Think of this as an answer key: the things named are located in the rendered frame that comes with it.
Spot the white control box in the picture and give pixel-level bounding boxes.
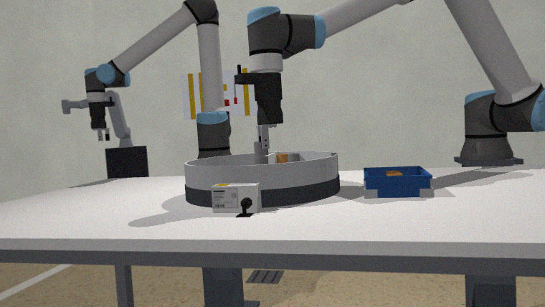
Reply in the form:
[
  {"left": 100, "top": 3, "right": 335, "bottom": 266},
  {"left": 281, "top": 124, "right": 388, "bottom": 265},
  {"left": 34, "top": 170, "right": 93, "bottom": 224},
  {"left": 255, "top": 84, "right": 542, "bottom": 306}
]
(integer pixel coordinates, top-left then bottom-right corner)
[{"left": 210, "top": 181, "right": 263, "bottom": 217}]

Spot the dark floor grate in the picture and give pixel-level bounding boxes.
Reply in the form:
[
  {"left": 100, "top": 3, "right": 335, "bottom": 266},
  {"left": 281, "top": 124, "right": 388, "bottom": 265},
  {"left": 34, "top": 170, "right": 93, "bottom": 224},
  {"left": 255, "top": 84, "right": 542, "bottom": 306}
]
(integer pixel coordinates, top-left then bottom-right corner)
[{"left": 246, "top": 270, "right": 285, "bottom": 285}]

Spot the grey turntable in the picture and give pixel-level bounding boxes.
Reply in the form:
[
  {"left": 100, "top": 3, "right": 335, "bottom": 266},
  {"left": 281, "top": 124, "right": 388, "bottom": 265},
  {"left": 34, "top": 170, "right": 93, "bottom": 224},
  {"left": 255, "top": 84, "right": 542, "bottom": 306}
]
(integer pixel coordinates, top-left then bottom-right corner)
[{"left": 184, "top": 148, "right": 342, "bottom": 209}]

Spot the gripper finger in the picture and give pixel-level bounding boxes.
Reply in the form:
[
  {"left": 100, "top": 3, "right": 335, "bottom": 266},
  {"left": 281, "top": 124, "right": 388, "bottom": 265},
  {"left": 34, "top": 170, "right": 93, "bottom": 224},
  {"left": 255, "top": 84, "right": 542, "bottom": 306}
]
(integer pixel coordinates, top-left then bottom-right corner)
[{"left": 259, "top": 124, "right": 274, "bottom": 148}]

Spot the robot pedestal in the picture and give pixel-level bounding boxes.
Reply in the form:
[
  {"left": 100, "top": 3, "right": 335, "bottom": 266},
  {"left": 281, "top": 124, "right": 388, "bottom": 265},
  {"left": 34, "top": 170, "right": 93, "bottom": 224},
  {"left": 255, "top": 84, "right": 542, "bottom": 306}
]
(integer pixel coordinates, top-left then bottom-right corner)
[{"left": 202, "top": 268, "right": 245, "bottom": 307}]

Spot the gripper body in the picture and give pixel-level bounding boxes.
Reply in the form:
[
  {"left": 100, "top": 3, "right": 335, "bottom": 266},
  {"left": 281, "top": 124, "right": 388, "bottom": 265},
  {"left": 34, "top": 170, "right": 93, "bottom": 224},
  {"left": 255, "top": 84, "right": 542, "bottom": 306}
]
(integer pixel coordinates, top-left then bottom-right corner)
[
  {"left": 90, "top": 100, "right": 114, "bottom": 131},
  {"left": 254, "top": 73, "right": 286, "bottom": 127}
]

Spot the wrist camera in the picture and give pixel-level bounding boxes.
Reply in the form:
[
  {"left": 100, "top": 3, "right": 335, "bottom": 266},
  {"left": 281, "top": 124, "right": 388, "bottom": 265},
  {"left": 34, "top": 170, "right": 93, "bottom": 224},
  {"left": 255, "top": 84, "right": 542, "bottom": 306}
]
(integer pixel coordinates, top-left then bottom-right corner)
[{"left": 236, "top": 71, "right": 257, "bottom": 87}]

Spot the jointed stand on black box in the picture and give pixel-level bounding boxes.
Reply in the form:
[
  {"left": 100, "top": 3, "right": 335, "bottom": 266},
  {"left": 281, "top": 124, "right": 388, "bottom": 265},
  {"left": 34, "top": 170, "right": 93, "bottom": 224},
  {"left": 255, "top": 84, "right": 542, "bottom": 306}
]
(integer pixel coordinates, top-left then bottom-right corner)
[{"left": 61, "top": 88, "right": 151, "bottom": 179}]

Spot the white wall board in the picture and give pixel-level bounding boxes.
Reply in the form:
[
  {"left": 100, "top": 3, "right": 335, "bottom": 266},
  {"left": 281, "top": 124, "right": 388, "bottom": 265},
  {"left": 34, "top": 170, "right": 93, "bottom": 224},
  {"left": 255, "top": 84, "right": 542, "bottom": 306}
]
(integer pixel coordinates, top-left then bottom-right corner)
[{"left": 187, "top": 66, "right": 272, "bottom": 118}]

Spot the blue crate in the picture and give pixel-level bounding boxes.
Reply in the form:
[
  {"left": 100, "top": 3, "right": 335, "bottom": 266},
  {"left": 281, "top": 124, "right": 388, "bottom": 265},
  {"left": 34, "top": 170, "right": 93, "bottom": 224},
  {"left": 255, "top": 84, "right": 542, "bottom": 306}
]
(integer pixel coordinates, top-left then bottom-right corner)
[{"left": 364, "top": 165, "right": 434, "bottom": 198}]

